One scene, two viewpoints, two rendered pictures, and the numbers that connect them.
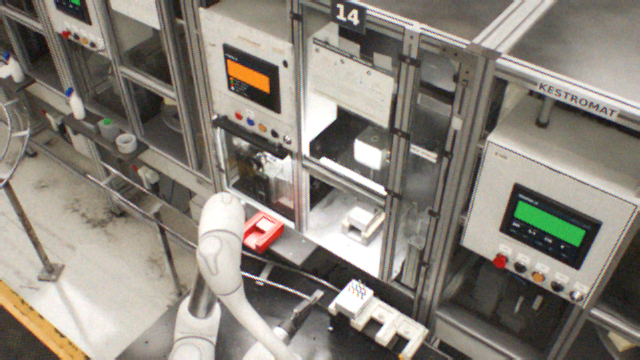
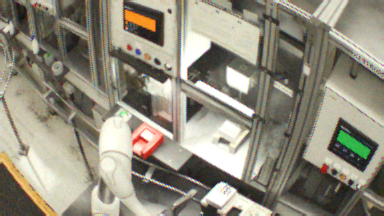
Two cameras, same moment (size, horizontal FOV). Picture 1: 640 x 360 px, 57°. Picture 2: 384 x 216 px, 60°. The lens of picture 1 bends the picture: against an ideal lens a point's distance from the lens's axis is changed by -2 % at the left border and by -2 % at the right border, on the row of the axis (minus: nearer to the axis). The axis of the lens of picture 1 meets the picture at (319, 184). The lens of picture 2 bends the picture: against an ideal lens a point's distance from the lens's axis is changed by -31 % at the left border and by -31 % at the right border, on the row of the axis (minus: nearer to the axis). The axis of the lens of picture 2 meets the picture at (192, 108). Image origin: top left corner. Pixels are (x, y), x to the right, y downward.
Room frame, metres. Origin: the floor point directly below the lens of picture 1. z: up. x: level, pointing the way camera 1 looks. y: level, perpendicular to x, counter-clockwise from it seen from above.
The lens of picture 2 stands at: (0.25, 0.03, 2.81)
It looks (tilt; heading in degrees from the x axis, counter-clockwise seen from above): 49 degrees down; 359
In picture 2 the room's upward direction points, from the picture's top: 1 degrees clockwise
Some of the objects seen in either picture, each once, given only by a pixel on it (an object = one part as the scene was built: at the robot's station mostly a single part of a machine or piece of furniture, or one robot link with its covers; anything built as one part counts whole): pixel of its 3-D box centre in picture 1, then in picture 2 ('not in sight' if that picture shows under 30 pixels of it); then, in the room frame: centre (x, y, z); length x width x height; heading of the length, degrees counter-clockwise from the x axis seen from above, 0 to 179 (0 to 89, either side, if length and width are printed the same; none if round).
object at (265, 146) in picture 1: (249, 135); (136, 62); (1.77, 0.27, 1.37); 0.36 x 0.04 x 0.04; 53
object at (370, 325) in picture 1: (377, 324); (237, 210); (1.26, -0.23, 0.84); 0.36 x 0.14 x 0.10; 53
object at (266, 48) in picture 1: (269, 68); (156, 12); (1.88, 0.19, 1.60); 0.42 x 0.29 x 0.46; 53
